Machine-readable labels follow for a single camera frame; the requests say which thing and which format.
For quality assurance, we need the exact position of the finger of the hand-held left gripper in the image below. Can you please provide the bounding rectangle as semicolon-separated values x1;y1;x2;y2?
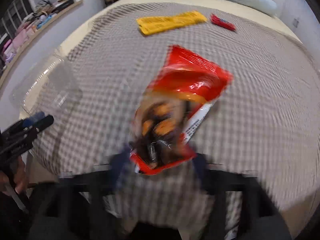
10;115;55;146
15;112;46;130

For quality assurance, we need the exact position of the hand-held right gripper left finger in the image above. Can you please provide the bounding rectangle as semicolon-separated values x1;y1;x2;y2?
27;152;130;240

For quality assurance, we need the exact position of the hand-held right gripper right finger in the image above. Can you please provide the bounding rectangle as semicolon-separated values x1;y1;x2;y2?
192;152;292;240

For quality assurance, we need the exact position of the red orange snack bag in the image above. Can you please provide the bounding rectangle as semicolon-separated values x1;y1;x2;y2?
129;44;234;175

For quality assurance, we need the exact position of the person's left hand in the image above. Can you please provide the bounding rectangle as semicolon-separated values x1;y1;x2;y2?
0;155;28;194

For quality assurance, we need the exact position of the clear plastic container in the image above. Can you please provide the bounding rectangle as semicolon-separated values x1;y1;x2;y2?
12;54;83;120

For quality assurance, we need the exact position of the pink bag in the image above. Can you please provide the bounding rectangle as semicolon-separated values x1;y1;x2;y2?
4;27;33;58

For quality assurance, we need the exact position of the brown checkered blanket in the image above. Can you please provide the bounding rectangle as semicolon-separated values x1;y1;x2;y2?
29;1;320;240

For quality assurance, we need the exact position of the metal window railing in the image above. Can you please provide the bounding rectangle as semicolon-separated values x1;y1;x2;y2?
0;0;34;45

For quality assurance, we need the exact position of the woven handbag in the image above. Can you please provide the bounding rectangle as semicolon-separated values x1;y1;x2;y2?
35;0;53;13

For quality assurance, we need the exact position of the black flat box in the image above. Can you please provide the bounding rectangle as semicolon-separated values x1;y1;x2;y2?
54;0;75;9

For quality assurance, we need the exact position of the small red snack packet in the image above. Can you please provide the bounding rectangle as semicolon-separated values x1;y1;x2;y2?
210;13;237;32

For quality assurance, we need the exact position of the yellow packet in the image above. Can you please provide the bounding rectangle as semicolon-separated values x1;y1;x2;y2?
136;10;208;36

